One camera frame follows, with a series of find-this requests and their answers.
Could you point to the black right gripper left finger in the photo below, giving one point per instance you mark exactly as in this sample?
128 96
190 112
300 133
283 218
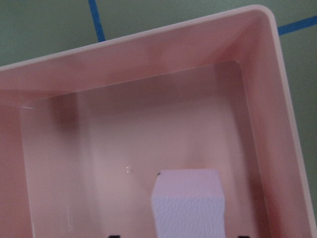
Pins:
114 236

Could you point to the pink foam block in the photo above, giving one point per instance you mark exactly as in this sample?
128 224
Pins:
188 203

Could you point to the pink plastic bin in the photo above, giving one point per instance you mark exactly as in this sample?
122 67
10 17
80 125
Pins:
85 133

